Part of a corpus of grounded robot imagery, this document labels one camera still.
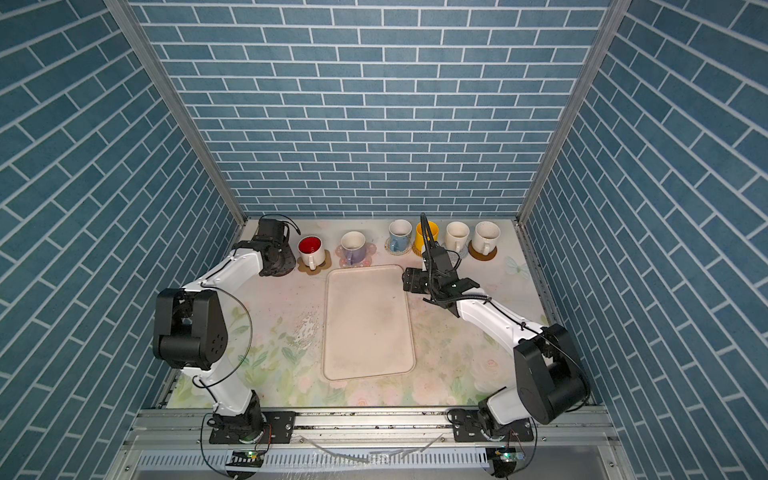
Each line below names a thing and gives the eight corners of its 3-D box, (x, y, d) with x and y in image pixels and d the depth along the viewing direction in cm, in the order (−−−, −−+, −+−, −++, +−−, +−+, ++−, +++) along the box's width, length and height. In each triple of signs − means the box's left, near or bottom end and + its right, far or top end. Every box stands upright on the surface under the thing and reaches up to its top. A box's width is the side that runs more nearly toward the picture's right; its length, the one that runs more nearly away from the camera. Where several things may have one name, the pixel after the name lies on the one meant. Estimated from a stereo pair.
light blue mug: (392, 259, 110) (392, 241, 102) (388, 237, 117) (388, 219, 109) (414, 257, 110) (415, 239, 102) (409, 235, 117) (410, 217, 109)
